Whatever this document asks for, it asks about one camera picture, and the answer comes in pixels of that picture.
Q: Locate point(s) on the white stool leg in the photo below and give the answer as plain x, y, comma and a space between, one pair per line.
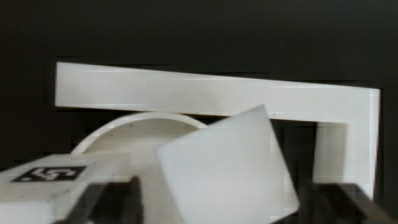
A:
46, 184
227, 172

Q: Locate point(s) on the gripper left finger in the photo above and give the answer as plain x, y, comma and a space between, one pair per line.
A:
110, 204

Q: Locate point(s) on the white round stool seat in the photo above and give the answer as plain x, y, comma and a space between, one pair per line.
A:
135, 134

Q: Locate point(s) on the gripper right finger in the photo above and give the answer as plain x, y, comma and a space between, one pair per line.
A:
335, 204

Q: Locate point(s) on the white U-shaped fence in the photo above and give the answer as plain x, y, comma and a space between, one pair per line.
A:
119, 88

